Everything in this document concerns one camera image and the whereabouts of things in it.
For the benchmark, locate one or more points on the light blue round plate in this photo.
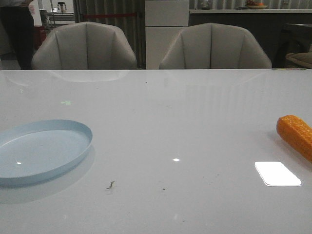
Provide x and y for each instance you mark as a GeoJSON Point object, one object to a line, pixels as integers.
{"type": "Point", "coordinates": [42, 150]}

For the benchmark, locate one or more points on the orange corn cob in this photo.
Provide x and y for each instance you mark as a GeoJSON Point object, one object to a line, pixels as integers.
{"type": "Point", "coordinates": [297, 133]}

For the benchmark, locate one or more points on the right beige upholstered chair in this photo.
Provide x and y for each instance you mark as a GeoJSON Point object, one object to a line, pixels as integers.
{"type": "Point", "coordinates": [215, 46]}

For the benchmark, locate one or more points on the beige upholstered chair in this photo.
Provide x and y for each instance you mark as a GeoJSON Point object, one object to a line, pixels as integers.
{"type": "Point", "coordinates": [85, 45]}
{"type": "Point", "coordinates": [215, 46]}

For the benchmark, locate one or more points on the white cabinet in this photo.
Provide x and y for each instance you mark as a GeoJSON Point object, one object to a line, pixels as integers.
{"type": "Point", "coordinates": [163, 20]}

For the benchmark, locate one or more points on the left beige upholstered chair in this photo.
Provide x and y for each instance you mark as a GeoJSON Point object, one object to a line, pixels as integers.
{"type": "Point", "coordinates": [85, 45]}

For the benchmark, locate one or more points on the red barrier belt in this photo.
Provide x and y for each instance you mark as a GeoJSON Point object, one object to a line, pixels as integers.
{"type": "Point", "coordinates": [109, 16]}

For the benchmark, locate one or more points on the dark grey counter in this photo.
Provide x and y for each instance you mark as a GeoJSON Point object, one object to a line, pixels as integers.
{"type": "Point", "coordinates": [264, 24]}

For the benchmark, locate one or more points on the blender on background table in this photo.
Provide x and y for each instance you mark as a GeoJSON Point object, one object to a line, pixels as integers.
{"type": "Point", "coordinates": [62, 7]}

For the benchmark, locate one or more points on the fruit bowl on counter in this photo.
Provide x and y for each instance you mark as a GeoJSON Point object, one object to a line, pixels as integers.
{"type": "Point", "coordinates": [253, 4]}

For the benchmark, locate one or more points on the dark wooden armchair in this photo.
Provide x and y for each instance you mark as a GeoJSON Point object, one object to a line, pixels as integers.
{"type": "Point", "coordinates": [294, 38]}

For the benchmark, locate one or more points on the beige seat cushion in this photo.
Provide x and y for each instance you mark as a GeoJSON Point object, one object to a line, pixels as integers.
{"type": "Point", "coordinates": [301, 59]}

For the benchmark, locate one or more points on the person in dark trousers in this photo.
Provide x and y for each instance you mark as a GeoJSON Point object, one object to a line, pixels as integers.
{"type": "Point", "coordinates": [18, 23]}

